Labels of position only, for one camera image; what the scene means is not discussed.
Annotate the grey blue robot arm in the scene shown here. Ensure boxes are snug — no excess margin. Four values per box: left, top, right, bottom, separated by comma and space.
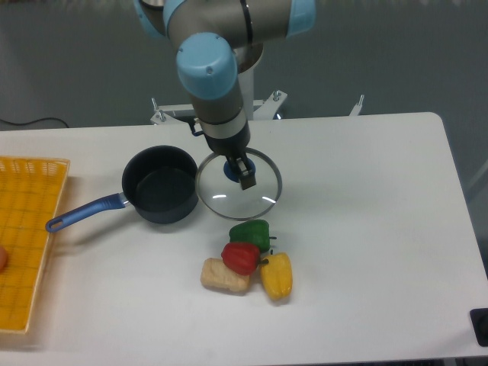
134, 1, 316, 190

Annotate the black floor cable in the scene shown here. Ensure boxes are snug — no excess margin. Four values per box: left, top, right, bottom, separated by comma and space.
0, 117, 70, 128

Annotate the green bell pepper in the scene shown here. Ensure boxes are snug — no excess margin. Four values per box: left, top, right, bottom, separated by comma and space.
229, 220, 276, 253

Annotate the yellow woven basket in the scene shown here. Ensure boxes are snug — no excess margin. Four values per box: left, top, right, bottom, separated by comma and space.
1, 156, 70, 334

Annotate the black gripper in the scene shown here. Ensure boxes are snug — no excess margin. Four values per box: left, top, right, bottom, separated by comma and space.
205, 121, 256, 191

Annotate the dark saucepan blue handle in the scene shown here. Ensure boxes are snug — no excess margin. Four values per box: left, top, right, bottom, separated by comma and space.
45, 146, 198, 233

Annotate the black table-edge device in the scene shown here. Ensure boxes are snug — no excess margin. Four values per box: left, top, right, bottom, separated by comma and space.
470, 308, 488, 347

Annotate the orange round object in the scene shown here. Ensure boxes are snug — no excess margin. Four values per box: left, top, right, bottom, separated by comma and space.
0, 246, 8, 271

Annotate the yellow bell pepper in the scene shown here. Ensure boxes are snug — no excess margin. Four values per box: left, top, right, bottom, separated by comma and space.
260, 251, 293, 301

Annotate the red bell pepper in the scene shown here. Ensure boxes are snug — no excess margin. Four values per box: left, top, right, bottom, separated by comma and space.
221, 242, 269, 276

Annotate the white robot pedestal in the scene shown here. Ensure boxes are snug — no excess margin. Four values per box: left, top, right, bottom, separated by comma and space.
232, 41, 265, 121

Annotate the white base frame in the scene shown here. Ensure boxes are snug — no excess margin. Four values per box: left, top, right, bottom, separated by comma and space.
149, 89, 365, 126

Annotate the glass lid blue knob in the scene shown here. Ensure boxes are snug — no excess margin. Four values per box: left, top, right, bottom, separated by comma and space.
196, 148, 282, 221

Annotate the beige bread piece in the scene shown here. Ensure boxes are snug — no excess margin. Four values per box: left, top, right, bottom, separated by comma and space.
200, 258, 250, 293

